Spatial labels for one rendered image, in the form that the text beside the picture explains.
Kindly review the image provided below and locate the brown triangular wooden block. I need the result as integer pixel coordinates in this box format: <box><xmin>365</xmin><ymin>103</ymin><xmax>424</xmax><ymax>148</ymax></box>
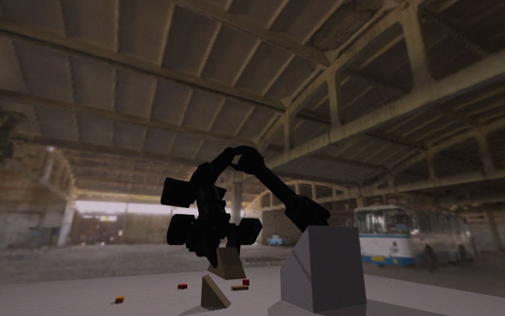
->
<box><xmin>207</xmin><ymin>247</ymin><xmax>246</xmax><ymax>280</ymax></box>
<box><xmin>201</xmin><ymin>274</ymin><xmax>231</xmax><ymax>308</ymax></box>

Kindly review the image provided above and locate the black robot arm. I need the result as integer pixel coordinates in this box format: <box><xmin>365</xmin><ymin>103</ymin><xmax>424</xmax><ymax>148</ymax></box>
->
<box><xmin>161</xmin><ymin>145</ymin><xmax>331</xmax><ymax>233</ymax></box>

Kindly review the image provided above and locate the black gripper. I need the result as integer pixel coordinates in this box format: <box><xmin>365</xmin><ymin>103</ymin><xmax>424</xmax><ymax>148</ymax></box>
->
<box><xmin>167</xmin><ymin>196</ymin><xmax>263</xmax><ymax>268</ymax></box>

